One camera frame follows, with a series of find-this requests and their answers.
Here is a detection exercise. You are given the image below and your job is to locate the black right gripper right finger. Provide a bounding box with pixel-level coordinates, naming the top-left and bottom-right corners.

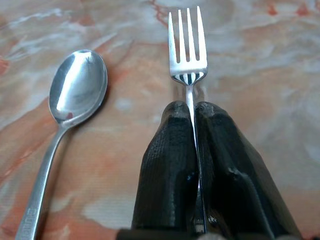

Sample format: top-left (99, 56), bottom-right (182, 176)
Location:
top-left (194, 101), bottom-right (302, 238)

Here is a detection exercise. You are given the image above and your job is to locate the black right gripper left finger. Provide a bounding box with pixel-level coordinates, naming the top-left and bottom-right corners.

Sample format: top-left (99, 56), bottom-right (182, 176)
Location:
top-left (130, 101), bottom-right (201, 232)

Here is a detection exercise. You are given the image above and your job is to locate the silver metal fork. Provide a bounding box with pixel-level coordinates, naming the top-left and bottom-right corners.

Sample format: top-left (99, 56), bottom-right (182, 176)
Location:
top-left (167, 5), bottom-right (209, 235)

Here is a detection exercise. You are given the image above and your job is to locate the silver metal spoon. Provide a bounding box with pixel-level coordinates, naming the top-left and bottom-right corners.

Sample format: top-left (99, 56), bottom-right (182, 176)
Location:
top-left (14, 49), bottom-right (108, 240)

